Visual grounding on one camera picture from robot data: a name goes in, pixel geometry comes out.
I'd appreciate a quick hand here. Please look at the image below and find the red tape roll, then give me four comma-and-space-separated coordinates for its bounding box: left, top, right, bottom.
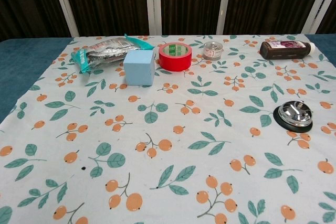
158, 42, 192, 72

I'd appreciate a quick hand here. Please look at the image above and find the floral orange leaf tablecloth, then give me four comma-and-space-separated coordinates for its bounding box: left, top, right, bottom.
0, 34, 336, 224

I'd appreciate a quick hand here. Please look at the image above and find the light blue foam cube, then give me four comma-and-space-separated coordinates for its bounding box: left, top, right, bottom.
123, 49, 155, 87

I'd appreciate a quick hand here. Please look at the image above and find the small clear round jar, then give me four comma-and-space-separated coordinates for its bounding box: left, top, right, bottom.
203, 41, 224, 61

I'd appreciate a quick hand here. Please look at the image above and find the silver teal snack bag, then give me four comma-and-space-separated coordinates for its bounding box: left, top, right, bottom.
70, 34, 155, 76

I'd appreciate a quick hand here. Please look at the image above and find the brown bottle white cap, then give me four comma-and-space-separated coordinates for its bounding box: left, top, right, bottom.
259, 39, 317, 60

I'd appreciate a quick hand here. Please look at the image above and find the white screen frame post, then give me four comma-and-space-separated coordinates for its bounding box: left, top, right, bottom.
145, 0, 164, 36
216, 0, 234, 36
309, 0, 330, 35
49, 0, 81, 37

